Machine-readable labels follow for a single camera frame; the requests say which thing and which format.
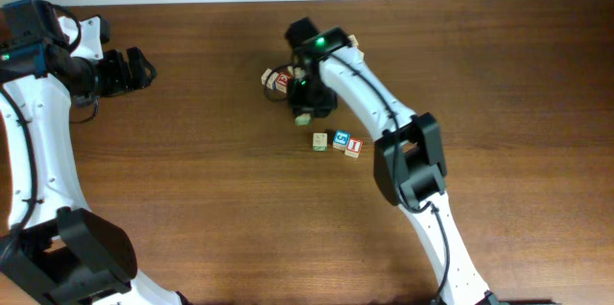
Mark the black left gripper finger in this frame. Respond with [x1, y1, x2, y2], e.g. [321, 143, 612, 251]
[103, 50, 130, 94]
[126, 47, 157, 89]

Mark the wooden block green N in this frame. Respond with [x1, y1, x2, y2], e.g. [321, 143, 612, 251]
[312, 132, 328, 152]

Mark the wooden block blue 5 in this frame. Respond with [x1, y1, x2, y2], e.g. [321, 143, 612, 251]
[332, 130, 351, 151]

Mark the wooden block red I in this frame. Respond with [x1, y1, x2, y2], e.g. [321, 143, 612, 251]
[344, 138, 364, 158]

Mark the wooden block green R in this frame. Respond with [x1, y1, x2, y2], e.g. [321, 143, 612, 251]
[295, 113, 313, 127]

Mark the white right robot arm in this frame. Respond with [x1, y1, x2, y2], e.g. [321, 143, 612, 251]
[285, 17, 498, 305]

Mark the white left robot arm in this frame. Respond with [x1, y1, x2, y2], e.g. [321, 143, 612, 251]
[1, 0, 185, 305]

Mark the wooden block red E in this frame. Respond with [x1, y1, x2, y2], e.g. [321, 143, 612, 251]
[274, 72, 293, 94]

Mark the wooden block blue side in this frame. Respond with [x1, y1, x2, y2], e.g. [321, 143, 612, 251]
[261, 68, 279, 90]

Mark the wooden block blue letter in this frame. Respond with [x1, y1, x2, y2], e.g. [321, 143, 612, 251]
[348, 35, 365, 59]

